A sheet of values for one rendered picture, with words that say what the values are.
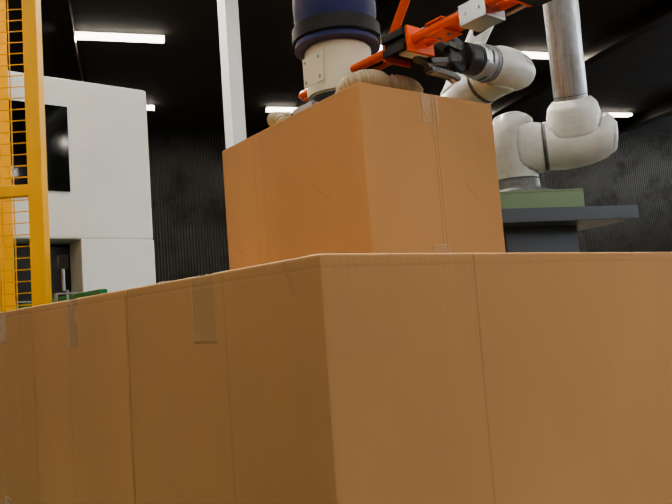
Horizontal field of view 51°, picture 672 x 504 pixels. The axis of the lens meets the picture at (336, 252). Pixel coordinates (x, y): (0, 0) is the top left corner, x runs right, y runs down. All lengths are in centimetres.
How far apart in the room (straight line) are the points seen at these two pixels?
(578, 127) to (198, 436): 174
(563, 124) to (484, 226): 72
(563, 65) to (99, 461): 175
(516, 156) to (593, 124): 24
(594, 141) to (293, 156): 101
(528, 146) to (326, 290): 176
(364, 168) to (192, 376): 77
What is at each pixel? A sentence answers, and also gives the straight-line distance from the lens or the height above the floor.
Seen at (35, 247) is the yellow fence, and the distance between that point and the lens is 259.
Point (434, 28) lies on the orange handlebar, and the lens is 158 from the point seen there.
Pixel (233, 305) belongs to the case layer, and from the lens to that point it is 67.
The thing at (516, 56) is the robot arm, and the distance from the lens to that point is 186.
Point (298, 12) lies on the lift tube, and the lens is 187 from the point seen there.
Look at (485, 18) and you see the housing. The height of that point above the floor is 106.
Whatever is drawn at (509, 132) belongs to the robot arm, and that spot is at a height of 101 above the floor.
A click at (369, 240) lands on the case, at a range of 140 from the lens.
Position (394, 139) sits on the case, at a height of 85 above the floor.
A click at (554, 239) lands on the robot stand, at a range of 223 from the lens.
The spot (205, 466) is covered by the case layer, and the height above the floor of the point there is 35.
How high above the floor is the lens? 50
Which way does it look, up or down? 5 degrees up
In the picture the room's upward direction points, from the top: 4 degrees counter-clockwise
